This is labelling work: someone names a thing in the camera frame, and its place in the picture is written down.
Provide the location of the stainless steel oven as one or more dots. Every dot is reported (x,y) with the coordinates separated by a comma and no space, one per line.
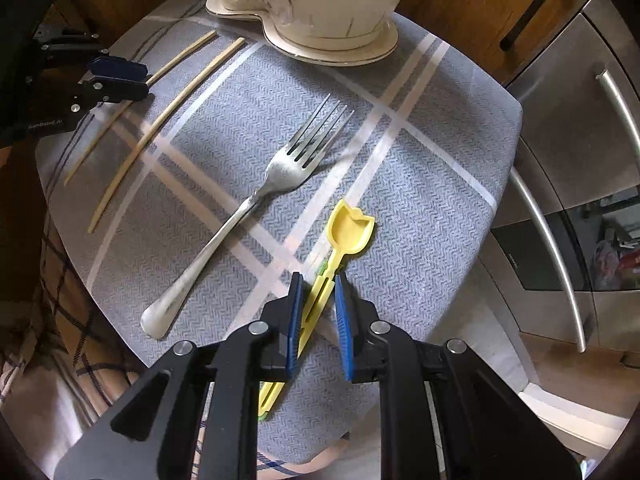
(560,135)

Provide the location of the silver fork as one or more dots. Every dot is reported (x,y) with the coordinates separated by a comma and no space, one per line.
(285,170)

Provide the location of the wooden chopstick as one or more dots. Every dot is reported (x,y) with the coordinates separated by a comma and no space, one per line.
(197,45)
(227,52)

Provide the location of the yellow plastic spoon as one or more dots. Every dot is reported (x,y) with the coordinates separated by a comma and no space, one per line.
(350,232)

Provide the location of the cream ceramic drip tray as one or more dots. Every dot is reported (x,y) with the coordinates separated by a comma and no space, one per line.
(345,52)

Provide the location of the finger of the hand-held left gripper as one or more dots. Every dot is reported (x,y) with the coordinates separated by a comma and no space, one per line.
(115,91)
(117,68)

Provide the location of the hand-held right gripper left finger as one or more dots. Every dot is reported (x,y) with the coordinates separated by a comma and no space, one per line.
(295,325)

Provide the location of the blue plaid tablecloth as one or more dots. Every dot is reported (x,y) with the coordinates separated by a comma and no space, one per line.
(425,185)

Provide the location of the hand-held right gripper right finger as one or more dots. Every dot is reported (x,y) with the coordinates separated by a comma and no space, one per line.
(345,330)

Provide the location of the wooden cabinet door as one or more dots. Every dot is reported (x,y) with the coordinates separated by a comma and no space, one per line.
(460,0)

